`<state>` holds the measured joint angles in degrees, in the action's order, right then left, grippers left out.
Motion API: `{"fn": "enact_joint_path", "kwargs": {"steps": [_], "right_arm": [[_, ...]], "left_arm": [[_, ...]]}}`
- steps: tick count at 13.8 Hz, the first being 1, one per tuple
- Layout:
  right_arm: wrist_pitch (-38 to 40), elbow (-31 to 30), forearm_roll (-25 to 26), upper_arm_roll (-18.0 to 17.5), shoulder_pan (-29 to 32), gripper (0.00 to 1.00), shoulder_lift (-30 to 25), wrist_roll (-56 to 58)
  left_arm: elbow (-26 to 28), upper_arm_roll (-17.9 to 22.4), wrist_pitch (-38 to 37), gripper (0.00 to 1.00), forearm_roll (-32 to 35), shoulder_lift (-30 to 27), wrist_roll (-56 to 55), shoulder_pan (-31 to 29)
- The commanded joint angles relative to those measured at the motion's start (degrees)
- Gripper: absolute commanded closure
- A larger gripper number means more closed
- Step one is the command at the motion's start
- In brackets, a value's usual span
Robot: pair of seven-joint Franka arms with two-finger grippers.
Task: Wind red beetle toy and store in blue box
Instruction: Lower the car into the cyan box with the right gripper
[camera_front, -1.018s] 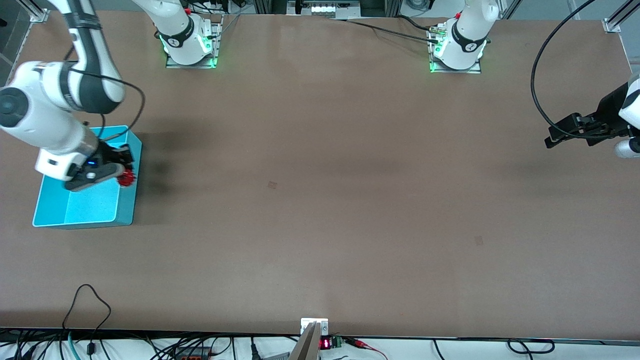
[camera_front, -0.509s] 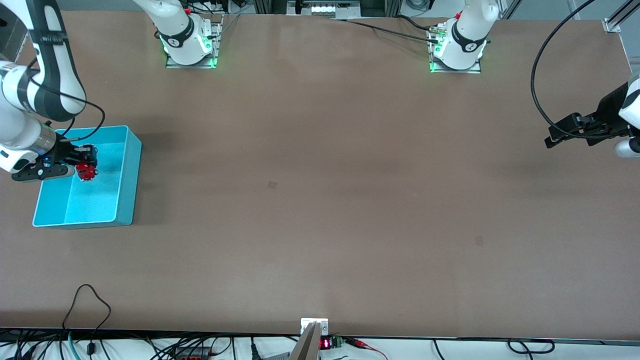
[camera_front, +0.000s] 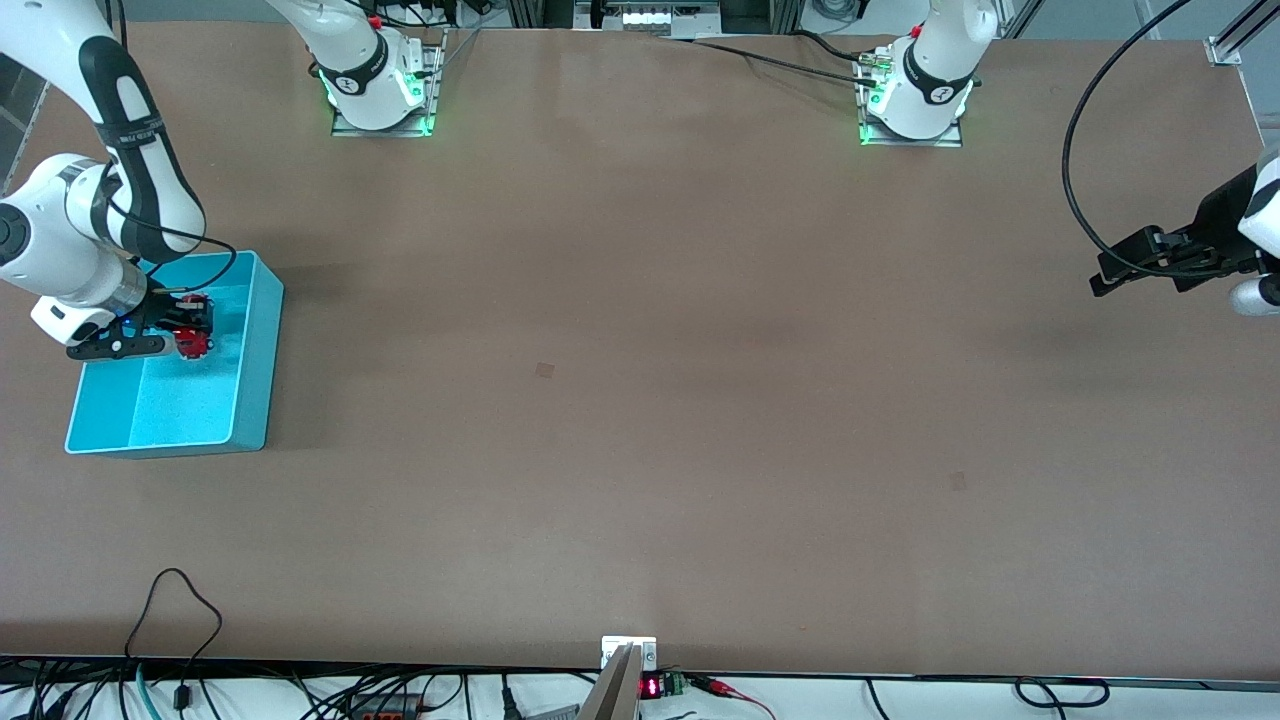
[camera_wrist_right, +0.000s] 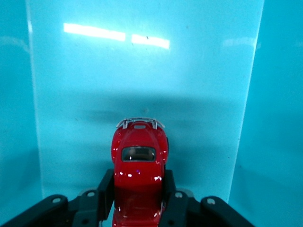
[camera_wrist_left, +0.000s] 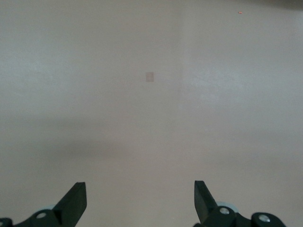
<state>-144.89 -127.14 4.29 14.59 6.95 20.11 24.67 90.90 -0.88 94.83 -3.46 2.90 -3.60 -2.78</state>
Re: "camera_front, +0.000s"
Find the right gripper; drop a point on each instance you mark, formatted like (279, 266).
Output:
(163, 312)

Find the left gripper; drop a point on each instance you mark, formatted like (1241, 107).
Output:
(1222, 216)

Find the red beetle toy car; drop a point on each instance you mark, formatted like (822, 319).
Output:
(198, 328)

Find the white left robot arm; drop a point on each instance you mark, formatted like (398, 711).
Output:
(935, 60)

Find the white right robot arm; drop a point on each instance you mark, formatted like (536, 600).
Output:
(60, 230)

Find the blue plastic box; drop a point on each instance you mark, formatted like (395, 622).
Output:
(190, 400)

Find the black connector block orange levers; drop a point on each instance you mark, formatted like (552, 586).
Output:
(385, 705)

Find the lit equipment rack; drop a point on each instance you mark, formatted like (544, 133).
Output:
(650, 15)

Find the red digit display module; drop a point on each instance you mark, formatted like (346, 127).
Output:
(652, 687)

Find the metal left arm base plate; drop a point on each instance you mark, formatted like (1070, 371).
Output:
(915, 142)

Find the aluminium frame profile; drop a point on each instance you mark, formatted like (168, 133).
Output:
(1240, 35)

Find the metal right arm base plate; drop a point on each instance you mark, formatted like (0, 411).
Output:
(434, 95)

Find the metal camera mount pole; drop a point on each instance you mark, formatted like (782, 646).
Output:
(615, 690)

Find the white mount bracket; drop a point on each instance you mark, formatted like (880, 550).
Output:
(646, 652)

